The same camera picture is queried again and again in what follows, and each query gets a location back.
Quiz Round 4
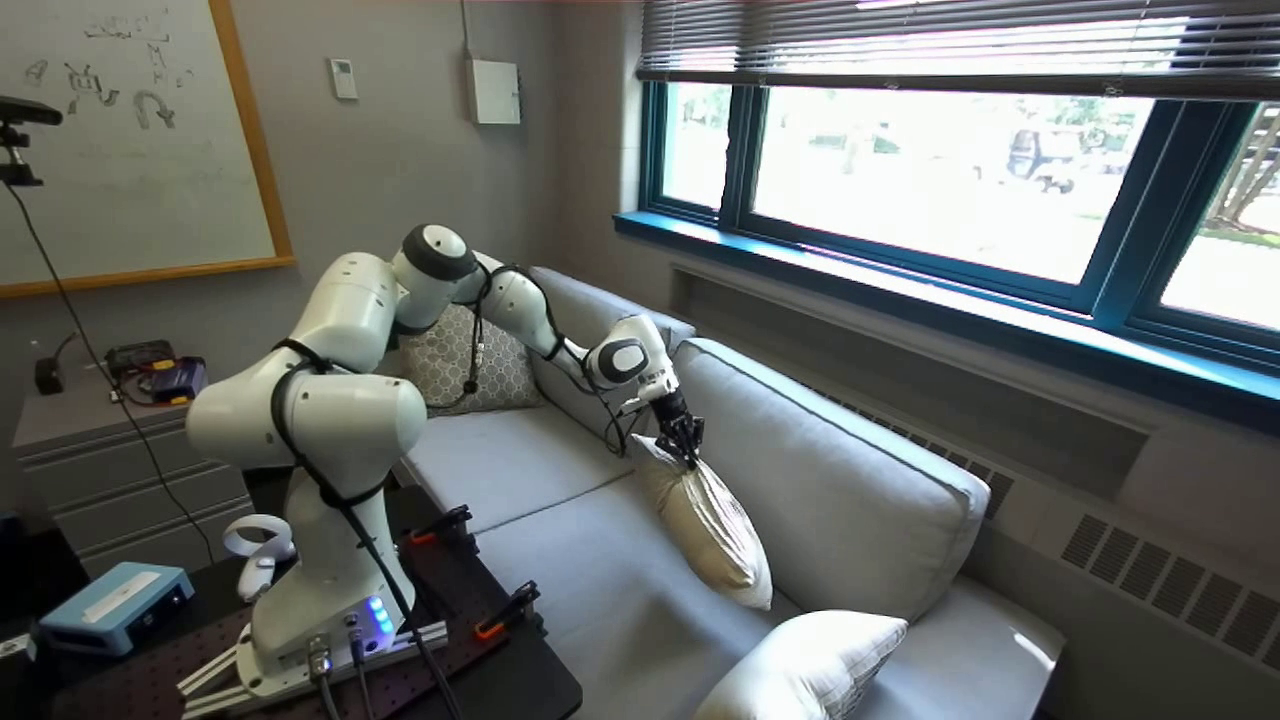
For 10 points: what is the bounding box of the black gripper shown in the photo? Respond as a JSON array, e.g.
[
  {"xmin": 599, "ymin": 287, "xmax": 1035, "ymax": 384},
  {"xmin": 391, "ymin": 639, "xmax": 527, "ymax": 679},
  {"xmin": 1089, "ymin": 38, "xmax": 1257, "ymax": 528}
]
[{"xmin": 651, "ymin": 394, "xmax": 706, "ymax": 471}]

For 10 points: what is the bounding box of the cream striped cushion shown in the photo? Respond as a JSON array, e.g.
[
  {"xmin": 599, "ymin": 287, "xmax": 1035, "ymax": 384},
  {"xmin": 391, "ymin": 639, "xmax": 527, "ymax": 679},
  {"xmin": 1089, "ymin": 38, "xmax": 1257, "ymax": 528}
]
[
  {"xmin": 690, "ymin": 605, "xmax": 913, "ymax": 720},
  {"xmin": 629, "ymin": 433, "xmax": 780, "ymax": 614}
]

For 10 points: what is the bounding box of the grey fabric couch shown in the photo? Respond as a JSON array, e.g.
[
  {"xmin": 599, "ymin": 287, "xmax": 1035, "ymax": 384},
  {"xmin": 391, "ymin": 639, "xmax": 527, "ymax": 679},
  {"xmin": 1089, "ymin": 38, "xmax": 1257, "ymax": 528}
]
[{"xmin": 375, "ymin": 259, "xmax": 1070, "ymax": 720}]

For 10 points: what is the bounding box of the grey lattice patterned cushion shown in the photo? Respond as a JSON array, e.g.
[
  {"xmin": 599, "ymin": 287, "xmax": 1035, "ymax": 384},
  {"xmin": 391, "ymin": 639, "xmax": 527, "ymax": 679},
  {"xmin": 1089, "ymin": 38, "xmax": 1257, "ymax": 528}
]
[{"xmin": 397, "ymin": 298, "xmax": 544, "ymax": 415}]

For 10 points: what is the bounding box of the orange black clamp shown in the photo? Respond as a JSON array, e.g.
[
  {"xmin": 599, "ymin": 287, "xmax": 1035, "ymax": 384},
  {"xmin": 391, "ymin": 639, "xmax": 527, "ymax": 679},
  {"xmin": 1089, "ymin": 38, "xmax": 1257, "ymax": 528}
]
[
  {"xmin": 470, "ymin": 576, "xmax": 544, "ymax": 649},
  {"xmin": 397, "ymin": 498, "xmax": 477, "ymax": 553}
]

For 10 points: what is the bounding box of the black robot table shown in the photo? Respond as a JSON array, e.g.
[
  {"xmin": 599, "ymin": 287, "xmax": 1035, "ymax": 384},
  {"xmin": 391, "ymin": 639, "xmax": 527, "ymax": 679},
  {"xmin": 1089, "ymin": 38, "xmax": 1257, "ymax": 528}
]
[{"xmin": 43, "ymin": 498, "xmax": 587, "ymax": 720}]

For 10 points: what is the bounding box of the wide teal framed window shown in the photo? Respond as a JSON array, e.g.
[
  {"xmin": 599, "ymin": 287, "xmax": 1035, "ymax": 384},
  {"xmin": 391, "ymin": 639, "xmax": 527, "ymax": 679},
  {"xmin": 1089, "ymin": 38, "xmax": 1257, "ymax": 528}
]
[{"xmin": 610, "ymin": 73, "xmax": 1280, "ymax": 406}]

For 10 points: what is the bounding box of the white VR controller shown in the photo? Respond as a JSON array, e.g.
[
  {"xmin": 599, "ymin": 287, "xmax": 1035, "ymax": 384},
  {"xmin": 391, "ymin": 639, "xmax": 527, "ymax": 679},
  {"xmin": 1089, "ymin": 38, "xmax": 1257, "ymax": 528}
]
[{"xmin": 219, "ymin": 513, "xmax": 299, "ymax": 605}]

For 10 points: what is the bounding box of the slatted window blind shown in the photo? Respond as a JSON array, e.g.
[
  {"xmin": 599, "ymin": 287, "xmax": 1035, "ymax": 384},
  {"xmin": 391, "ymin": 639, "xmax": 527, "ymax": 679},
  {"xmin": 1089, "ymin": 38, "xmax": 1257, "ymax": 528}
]
[{"xmin": 634, "ymin": 0, "xmax": 1280, "ymax": 101}]

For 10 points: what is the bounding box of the baseboard radiator grille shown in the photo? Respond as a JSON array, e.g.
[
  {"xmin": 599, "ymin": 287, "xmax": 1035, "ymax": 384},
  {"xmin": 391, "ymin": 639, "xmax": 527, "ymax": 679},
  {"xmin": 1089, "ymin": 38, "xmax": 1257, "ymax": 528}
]
[{"xmin": 1056, "ymin": 509, "xmax": 1280, "ymax": 674}]

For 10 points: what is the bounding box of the black orange gadget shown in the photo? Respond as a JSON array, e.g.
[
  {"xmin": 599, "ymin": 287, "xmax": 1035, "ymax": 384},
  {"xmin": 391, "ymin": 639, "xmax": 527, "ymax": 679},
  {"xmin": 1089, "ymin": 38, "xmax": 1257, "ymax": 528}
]
[{"xmin": 104, "ymin": 336, "xmax": 214, "ymax": 412}]

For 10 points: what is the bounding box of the grey filing cabinet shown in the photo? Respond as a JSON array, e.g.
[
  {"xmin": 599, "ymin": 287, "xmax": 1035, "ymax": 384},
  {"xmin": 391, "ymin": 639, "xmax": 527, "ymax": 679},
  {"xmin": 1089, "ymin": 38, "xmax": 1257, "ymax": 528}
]
[{"xmin": 6, "ymin": 373, "xmax": 254, "ymax": 576}]

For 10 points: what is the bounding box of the light blue box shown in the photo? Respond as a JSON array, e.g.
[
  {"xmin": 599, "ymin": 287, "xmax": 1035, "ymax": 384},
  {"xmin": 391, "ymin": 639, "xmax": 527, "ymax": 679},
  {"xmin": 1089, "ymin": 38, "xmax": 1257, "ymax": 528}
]
[{"xmin": 36, "ymin": 555, "xmax": 200, "ymax": 661}]

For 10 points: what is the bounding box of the small black item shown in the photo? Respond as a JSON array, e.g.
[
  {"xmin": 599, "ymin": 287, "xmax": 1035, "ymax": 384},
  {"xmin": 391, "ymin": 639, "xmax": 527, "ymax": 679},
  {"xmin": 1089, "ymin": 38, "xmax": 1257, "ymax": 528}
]
[{"xmin": 30, "ymin": 332, "xmax": 77, "ymax": 401}]

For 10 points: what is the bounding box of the wood framed whiteboard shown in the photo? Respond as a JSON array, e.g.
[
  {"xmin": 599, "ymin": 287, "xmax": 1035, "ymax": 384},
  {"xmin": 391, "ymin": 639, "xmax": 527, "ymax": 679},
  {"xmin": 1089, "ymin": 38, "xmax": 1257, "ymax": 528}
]
[{"xmin": 0, "ymin": 0, "xmax": 299, "ymax": 303}]

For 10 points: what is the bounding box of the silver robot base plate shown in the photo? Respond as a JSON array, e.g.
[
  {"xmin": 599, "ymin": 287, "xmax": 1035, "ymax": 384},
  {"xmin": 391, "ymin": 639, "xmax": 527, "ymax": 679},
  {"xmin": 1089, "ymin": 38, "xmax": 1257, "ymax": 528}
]
[{"xmin": 176, "ymin": 613, "xmax": 457, "ymax": 711}]

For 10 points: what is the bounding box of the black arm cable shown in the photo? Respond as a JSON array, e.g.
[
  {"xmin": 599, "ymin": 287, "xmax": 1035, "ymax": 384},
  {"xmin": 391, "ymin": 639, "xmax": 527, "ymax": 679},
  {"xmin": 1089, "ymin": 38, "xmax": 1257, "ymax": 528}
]
[{"xmin": 263, "ymin": 255, "xmax": 643, "ymax": 642}]

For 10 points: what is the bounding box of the white wall box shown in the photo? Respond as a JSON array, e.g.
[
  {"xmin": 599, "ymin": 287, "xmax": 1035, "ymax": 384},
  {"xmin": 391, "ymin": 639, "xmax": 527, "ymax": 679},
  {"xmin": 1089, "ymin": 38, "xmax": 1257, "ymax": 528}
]
[{"xmin": 457, "ymin": 0, "xmax": 527, "ymax": 130}]

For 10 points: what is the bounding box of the white wall thermostat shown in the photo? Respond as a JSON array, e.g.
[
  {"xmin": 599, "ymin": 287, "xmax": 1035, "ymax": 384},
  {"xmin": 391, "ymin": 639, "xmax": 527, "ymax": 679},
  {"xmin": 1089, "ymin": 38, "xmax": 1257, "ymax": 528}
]
[{"xmin": 324, "ymin": 52, "xmax": 364, "ymax": 109}]

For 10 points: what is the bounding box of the thin black camera cable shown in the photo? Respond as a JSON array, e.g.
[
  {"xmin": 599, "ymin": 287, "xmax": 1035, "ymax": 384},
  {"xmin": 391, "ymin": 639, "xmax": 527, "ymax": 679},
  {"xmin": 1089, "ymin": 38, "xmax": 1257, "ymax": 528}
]
[{"xmin": 0, "ymin": 177, "xmax": 222, "ymax": 562}]

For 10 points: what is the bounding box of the black camera on stand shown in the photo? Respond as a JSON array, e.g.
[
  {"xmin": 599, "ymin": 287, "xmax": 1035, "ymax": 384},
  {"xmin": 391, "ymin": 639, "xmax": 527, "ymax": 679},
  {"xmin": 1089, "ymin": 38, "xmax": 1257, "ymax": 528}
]
[{"xmin": 0, "ymin": 90, "xmax": 69, "ymax": 190}]

